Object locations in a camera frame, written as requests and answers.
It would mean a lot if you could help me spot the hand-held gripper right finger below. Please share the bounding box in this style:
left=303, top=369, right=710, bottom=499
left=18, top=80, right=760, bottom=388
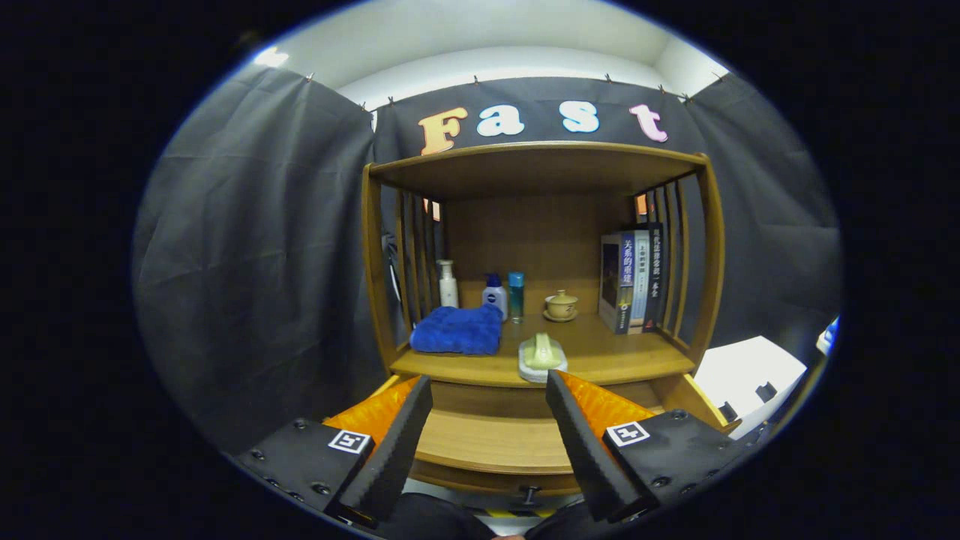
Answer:
left=545, top=369, right=751, bottom=524

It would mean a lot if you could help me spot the wooden countertop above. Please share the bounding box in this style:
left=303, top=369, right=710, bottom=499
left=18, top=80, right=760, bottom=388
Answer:
left=390, top=311, right=697, bottom=389

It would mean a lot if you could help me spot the book with black spine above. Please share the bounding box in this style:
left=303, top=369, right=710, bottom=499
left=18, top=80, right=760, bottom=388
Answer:
left=645, top=222, right=666, bottom=333

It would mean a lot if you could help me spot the white bottle blue cap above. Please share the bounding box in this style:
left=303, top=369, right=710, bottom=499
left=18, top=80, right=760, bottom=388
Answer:
left=481, top=273, right=509, bottom=322

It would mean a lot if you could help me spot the book with blue spine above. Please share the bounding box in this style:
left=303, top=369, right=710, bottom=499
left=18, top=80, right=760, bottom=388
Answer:
left=598, top=231, right=637, bottom=335

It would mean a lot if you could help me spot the pale green scrub brush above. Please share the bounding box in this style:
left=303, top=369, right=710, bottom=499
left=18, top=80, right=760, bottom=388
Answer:
left=517, top=332, right=569, bottom=384

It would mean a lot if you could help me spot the wooden cabinet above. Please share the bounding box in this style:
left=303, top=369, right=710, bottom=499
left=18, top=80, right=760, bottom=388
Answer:
left=361, top=141, right=727, bottom=410

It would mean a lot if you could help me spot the white drawer unit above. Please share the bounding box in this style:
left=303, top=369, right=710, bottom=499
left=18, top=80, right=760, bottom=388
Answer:
left=694, top=335, right=809, bottom=441

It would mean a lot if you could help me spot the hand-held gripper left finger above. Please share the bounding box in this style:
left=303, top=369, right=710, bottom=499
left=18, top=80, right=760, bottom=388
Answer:
left=238, top=375, right=434, bottom=530

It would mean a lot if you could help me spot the book with pale spine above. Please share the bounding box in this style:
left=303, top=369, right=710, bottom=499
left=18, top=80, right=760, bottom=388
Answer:
left=632, top=229, right=652, bottom=331

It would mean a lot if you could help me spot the blue towel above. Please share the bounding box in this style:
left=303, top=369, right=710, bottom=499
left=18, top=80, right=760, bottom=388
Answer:
left=409, top=302, right=505, bottom=356

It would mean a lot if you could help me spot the wooden drawer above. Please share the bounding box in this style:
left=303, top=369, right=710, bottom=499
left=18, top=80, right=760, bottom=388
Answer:
left=369, top=373, right=742, bottom=509

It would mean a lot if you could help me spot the white pump bottle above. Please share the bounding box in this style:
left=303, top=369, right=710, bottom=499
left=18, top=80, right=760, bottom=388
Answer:
left=437, top=259, right=459, bottom=309

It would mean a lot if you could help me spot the beige lidded teacup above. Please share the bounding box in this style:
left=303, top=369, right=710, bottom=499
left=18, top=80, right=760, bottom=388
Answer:
left=543, top=289, right=579, bottom=323

